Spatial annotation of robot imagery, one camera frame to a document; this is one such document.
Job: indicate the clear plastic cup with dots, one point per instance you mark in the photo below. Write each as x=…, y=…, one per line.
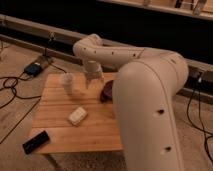
x=67, y=81

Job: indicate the dark red bowl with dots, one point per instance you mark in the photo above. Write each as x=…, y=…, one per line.
x=106, y=93

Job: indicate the long wooden rail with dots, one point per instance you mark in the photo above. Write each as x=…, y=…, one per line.
x=70, y=37

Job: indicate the wooden table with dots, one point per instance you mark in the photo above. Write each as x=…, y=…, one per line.
x=97, y=132

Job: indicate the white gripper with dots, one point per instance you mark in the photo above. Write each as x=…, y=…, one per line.
x=93, y=70

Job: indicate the black remote control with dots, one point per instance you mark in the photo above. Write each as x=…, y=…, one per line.
x=35, y=142

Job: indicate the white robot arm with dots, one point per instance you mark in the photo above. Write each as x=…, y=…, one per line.
x=143, y=88

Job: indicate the white toy car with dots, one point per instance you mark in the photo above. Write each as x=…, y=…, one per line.
x=78, y=115

